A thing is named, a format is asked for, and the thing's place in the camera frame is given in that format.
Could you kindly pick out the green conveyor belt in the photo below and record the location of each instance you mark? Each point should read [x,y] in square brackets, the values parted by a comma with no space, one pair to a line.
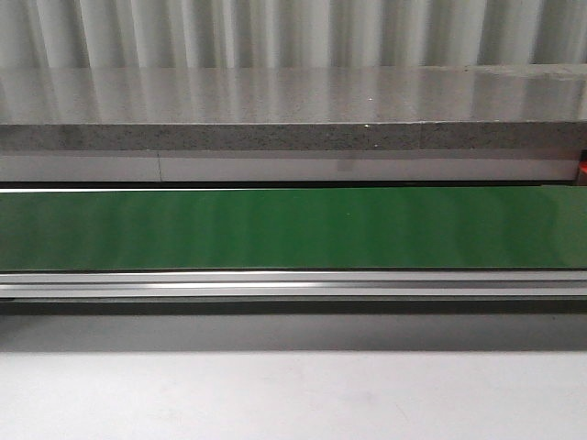
[453,228]

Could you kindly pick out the grey speckled stone counter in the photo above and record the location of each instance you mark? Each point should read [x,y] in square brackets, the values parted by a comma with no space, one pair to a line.
[204,126]

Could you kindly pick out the white pleated curtain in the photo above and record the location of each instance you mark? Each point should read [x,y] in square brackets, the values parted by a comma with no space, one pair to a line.
[271,34]

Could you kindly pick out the aluminium conveyor frame rail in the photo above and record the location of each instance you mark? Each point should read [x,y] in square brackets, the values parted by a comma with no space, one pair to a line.
[249,291]

